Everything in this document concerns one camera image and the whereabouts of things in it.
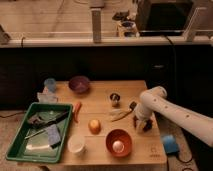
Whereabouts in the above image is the red bowl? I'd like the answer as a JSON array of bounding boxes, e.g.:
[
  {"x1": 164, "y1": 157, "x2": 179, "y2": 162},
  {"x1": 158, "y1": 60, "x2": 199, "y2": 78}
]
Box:
[{"x1": 106, "y1": 129, "x2": 132, "y2": 157}]

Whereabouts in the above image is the black spatula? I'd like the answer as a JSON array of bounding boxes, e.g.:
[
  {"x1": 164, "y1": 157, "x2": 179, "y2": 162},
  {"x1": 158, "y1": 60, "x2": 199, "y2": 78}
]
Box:
[{"x1": 27, "y1": 112, "x2": 68, "y2": 129}]

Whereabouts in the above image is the black rectangular block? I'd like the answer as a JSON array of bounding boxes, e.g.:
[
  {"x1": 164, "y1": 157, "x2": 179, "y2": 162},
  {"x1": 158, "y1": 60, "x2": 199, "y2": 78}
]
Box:
[{"x1": 129, "y1": 101, "x2": 137, "y2": 110}]

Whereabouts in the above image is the blue tape roll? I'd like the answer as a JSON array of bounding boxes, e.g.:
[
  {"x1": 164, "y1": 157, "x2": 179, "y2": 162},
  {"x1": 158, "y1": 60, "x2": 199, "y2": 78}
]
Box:
[{"x1": 162, "y1": 135, "x2": 179, "y2": 154}]

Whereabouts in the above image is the white cup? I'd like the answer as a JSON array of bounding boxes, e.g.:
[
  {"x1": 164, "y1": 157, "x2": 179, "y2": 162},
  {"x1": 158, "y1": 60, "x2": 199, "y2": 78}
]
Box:
[{"x1": 68, "y1": 134, "x2": 85, "y2": 155}]

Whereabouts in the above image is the cream banana peel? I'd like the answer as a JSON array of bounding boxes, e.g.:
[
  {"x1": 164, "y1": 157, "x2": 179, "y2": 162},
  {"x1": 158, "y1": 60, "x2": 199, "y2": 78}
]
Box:
[{"x1": 109, "y1": 109, "x2": 131, "y2": 122}]

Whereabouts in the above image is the purple bowl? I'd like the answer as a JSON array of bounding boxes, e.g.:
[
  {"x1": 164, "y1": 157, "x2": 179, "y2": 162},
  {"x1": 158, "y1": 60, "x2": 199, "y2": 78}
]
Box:
[{"x1": 68, "y1": 76, "x2": 90, "y2": 93}]

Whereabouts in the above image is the silver fork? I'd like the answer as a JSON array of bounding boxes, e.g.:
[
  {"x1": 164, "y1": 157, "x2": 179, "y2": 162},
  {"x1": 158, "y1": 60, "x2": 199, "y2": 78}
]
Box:
[{"x1": 24, "y1": 130, "x2": 45, "y2": 139}]

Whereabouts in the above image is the green plastic tray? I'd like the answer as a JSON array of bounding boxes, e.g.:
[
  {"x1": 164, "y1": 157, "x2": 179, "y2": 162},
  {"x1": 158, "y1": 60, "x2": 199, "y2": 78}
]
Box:
[{"x1": 6, "y1": 102, "x2": 72, "y2": 163}]

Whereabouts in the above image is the wooden table board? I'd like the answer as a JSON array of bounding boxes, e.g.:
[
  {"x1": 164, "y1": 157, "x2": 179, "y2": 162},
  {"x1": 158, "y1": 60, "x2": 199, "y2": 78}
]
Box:
[{"x1": 42, "y1": 79, "x2": 168, "y2": 167}]

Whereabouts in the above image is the black monitor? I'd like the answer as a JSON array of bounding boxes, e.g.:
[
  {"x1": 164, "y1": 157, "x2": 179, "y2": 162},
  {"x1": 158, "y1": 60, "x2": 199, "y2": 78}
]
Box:
[{"x1": 135, "y1": 0, "x2": 193, "y2": 31}]

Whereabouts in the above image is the blue sponge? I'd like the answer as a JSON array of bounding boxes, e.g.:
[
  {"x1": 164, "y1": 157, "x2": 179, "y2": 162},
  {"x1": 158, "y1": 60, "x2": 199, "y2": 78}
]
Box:
[{"x1": 45, "y1": 124, "x2": 61, "y2": 147}]

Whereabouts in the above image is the metal vertical post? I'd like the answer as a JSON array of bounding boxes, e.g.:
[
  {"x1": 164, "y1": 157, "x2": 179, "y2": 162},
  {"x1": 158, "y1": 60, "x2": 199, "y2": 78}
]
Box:
[{"x1": 91, "y1": 8, "x2": 101, "y2": 43}]

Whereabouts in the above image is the white egg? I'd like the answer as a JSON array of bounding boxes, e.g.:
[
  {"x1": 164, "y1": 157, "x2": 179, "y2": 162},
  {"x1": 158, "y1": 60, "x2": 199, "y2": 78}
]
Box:
[{"x1": 112, "y1": 140, "x2": 124, "y2": 153}]

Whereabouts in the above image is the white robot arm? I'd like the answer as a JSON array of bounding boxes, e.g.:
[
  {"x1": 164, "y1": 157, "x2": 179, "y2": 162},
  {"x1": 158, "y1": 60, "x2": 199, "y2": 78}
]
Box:
[{"x1": 134, "y1": 86, "x2": 213, "y2": 148}]

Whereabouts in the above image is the orange carrot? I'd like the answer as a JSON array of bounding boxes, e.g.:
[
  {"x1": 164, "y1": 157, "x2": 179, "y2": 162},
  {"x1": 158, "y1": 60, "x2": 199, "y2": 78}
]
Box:
[{"x1": 73, "y1": 102, "x2": 82, "y2": 123}]

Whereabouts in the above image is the orange fruit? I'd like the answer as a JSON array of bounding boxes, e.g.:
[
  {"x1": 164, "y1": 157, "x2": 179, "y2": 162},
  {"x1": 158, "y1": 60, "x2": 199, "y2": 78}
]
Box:
[{"x1": 88, "y1": 119, "x2": 101, "y2": 134}]

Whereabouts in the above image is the crumpled clear plastic wrap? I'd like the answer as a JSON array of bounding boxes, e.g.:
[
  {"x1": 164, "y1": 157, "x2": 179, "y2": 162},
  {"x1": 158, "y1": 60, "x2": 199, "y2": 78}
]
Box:
[{"x1": 37, "y1": 93, "x2": 58, "y2": 103}]

